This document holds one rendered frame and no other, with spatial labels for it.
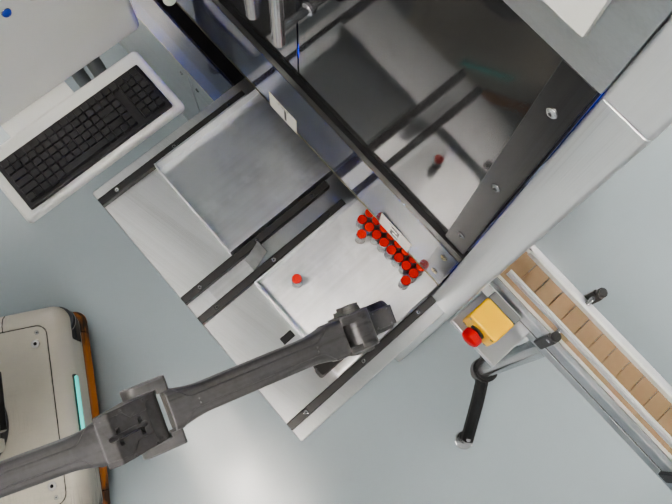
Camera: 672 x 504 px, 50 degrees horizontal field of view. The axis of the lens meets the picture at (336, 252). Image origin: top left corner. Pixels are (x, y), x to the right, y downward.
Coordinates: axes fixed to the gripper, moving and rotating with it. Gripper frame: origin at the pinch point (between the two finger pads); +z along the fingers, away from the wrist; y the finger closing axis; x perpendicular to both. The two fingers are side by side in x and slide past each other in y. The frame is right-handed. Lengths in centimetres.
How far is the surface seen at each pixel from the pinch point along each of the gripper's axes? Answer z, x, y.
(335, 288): -1.2, 9.0, 13.3
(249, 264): 1.8, 25.2, 3.7
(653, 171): 45, -26, 162
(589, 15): -101, 0, -4
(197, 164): 0, 50, 10
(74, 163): 12, 71, -7
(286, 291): 1.3, 15.5, 5.6
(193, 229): 3.5, 39.2, 0.3
